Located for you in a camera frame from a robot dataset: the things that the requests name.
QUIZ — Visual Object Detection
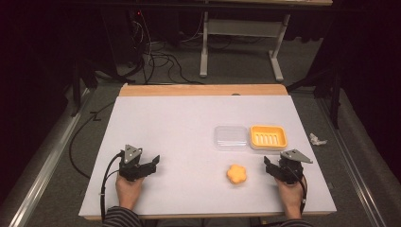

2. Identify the orange flower-shaped soap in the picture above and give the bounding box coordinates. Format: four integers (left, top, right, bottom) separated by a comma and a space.
225, 163, 248, 185

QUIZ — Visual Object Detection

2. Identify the crumpled white paper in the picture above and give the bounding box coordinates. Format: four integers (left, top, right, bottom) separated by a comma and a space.
308, 132, 329, 147

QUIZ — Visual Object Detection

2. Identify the dark computer tower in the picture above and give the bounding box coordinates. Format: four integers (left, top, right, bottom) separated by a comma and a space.
102, 9, 149, 70

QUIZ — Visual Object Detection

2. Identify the right hand-held gripper black cable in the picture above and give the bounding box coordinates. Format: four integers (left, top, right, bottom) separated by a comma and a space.
294, 174, 309, 216

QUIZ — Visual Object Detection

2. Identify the yellow soap dish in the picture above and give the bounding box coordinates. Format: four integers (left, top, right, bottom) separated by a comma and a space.
249, 124, 288, 151

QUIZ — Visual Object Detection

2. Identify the metal floor rail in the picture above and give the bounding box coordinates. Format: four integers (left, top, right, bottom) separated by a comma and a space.
0, 87, 93, 227
316, 96, 381, 227

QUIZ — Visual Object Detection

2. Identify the long black floor cable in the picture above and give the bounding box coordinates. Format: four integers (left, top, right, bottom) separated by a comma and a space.
68, 101, 116, 180

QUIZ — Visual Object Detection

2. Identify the black metal stand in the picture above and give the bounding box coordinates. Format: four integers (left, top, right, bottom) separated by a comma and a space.
286, 66, 344, 131
69, 58, 99, 118

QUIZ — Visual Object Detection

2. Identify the person's left hand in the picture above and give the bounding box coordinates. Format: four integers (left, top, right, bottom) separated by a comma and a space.
114, 174, 146, 211

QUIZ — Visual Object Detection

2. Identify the white metal desk frame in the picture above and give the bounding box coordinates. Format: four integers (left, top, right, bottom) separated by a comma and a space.
199, 0, 334, 83

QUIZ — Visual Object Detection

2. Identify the left hand-held gripper black cable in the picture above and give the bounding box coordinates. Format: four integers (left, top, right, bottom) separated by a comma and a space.
99, 150, 126, 222

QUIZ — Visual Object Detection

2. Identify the clear plastic container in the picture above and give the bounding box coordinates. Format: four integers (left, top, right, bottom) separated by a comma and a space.
214, 125, 250, 152

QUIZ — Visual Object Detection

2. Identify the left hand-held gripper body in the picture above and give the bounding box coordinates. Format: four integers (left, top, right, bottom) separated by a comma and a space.
118, 144, 145, 183

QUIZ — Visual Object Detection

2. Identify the hand-held gripper black cable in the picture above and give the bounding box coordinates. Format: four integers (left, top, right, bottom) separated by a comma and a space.
294, 174, 309, 216
99, 150, 126, 222

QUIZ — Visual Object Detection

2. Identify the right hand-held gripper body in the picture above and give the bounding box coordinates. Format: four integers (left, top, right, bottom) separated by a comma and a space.
278, 148, 314, 185

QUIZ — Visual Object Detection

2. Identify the person's right hand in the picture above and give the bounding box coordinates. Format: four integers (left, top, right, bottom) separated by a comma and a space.
274, 177, 305, 220

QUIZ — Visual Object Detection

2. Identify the tangle of black floor cables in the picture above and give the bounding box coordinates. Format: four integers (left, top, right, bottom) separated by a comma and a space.
126, 9, 205, 86

